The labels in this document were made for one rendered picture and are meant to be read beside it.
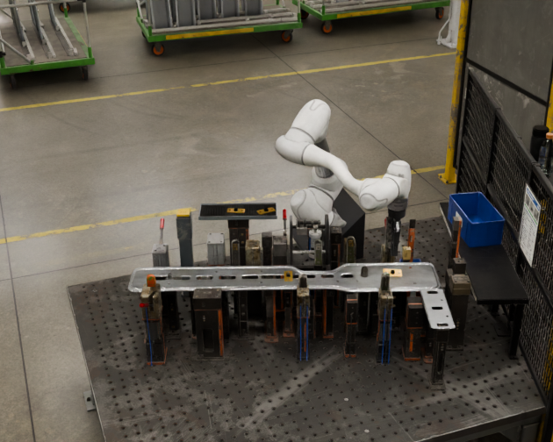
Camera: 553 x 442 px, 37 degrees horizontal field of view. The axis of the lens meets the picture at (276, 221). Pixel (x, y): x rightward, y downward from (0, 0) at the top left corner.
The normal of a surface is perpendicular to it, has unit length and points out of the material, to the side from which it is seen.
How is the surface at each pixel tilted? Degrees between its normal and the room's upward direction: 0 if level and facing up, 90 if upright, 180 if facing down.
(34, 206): 0
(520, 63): 92
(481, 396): 0
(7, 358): 0
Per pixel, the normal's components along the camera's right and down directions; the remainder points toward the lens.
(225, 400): -0.01, -0.88
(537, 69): -0.94, 0.19
